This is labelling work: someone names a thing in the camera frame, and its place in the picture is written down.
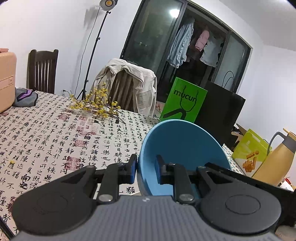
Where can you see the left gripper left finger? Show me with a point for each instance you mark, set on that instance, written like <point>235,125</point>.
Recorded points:
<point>112,177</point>

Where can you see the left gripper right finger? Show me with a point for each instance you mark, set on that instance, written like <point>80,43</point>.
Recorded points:
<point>179,177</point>

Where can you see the blue bowl top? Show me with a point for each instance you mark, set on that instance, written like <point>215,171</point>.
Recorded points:
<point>179,142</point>

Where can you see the calligraphy print tablecloth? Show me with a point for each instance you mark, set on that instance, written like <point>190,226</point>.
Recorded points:
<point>44,142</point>

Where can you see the yellow flower branch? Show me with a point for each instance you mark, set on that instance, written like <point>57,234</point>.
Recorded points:
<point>98,103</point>

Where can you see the green mucun paper bag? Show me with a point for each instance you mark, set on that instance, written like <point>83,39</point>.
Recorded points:
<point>184,101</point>

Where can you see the black paper bag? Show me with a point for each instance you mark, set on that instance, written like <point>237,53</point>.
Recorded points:
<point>219,112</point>

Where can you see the chair with beige jacket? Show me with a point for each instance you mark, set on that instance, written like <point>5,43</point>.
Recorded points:
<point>121,90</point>

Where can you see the yellow-green gift bag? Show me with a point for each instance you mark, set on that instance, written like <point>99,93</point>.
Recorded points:
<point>250,152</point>

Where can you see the beige jacket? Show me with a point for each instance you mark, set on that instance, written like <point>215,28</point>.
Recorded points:
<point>144,84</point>

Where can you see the yellow thermos jug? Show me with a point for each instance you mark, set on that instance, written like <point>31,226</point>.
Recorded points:
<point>278,162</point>

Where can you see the grey purple cloth pouch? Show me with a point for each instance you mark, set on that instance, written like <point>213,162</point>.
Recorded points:
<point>25,97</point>

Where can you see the hanging blue shirt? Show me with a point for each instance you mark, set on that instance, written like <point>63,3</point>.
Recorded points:
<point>177,54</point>

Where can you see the hanging white garment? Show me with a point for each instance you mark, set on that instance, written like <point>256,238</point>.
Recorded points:
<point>211,51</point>

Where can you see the dark wooden chair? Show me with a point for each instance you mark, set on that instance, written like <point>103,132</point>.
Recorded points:
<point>41,70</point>

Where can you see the dark glass sliding door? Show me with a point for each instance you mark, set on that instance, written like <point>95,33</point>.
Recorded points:
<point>152,34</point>

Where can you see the hanging pink garment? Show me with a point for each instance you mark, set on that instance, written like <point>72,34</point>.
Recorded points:
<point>202,40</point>

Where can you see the pink hard case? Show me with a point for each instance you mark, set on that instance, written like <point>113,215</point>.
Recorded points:
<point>7,79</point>

